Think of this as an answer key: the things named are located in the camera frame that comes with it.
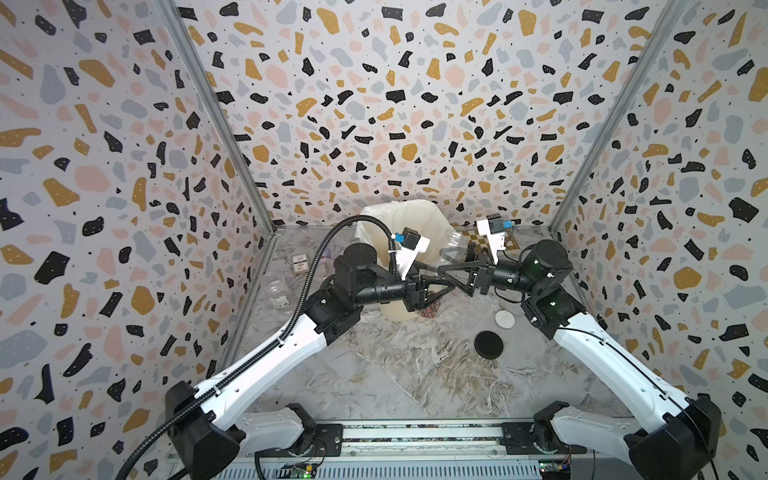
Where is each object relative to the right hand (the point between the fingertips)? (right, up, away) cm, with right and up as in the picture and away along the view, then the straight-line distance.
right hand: (444, 266), depth 60 cm
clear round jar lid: (+18, -15, +40) cm, 47 cm away
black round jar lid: (+17, -25, +30) cm, 43 cm away
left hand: (+1, -3, -1) cm, 3 cm away
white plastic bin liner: (-3, +14, +29) cm, 32 cm away
